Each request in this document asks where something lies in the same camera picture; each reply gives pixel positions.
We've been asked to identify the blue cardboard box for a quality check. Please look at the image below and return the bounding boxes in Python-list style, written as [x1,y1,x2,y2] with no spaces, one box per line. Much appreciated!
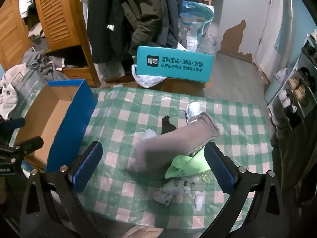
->
[9,79,97,173]

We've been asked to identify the louvered wooden wardrobe door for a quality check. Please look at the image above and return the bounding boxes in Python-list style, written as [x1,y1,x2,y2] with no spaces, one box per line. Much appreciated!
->
[32,0,87,52]

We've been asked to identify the small white folded cloth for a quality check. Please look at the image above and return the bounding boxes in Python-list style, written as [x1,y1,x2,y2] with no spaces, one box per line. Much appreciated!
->
[194,191,206,211]

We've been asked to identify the white patterned cloth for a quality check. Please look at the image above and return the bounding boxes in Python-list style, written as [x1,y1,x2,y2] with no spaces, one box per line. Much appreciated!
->
[153,176,196,207]

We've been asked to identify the clear plastic bag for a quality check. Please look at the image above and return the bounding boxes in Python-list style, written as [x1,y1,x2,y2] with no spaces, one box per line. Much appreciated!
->
[198,22,221,56]

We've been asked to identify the dark cloth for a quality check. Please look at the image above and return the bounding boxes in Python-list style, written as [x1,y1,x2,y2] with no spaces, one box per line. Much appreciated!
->
[272,119,317,204]

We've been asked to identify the shoe rack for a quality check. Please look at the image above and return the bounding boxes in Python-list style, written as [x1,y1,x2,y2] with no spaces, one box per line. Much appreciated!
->
[266,33,317,134]

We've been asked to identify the group of shoes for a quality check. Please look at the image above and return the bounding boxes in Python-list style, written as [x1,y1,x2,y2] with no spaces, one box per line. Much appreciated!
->
[271,30,317,129]

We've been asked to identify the grey hoodie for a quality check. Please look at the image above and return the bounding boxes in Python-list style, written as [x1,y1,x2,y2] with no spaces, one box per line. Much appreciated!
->
[22,51,72,81]

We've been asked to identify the black hanging jacket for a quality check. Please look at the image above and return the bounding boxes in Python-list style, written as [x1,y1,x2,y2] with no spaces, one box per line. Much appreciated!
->
[87,0,135,65]

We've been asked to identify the black sock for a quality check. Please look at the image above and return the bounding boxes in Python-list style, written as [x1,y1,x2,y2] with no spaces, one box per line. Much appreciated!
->
[161,116,177,135]

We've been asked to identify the white crumpled cloth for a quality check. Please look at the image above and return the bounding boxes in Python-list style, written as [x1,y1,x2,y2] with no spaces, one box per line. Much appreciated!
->
[139,128,157,142]

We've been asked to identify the grey printed tote bag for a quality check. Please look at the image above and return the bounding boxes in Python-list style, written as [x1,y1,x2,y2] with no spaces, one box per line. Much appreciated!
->
[10,67,47,119]

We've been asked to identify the wooden wardrobe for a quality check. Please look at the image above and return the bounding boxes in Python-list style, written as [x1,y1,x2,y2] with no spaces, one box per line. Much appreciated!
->
[0,0,102,88]

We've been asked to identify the olive hanging jacket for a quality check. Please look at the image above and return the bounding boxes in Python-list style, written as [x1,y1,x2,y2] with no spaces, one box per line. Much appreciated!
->
[122,0,174,55]

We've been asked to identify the white plastic bag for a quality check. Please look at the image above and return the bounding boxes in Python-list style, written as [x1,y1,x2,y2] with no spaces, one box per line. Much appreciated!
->
[131,64,166,88]

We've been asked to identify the teal printed box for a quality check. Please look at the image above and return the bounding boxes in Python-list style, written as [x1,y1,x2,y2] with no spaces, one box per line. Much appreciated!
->
[136,46,215,83]

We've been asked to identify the blue plastic bag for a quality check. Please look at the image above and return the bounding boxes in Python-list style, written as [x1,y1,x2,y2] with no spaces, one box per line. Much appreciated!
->
[180,1,215,52]

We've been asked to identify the green checkered tablecloth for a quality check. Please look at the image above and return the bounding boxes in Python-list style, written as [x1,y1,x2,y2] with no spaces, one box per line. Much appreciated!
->
[10,85,274,238]

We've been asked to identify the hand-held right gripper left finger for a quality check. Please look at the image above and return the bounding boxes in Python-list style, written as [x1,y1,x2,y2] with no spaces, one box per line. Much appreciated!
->
[20,141,103,238]

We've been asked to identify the grey drawstring pouch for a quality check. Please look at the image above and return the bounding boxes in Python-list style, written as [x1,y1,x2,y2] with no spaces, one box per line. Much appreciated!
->
[125,112,221,180]

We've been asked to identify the dark navy hanging jacket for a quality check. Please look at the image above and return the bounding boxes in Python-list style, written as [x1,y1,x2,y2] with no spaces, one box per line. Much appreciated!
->
[158,0,187,47]

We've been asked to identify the pale blue door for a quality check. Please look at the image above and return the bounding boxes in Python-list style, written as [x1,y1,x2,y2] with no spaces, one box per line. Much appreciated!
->
[255,0,307,62]

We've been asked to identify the light green cloth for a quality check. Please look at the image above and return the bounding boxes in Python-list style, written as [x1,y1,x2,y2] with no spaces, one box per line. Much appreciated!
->
[165,151,211,179]

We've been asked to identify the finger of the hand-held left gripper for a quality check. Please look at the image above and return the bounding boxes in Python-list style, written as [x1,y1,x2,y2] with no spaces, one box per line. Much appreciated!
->
[0,136,44,159]
[0,118,26,132]

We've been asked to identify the grey folded clothes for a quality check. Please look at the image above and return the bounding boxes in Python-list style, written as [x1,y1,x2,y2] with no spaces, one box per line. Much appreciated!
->
[27,22,50,52]

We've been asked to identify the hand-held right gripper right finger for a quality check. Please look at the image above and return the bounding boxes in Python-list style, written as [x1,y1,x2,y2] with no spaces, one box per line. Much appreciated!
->
[203,141,284,238]

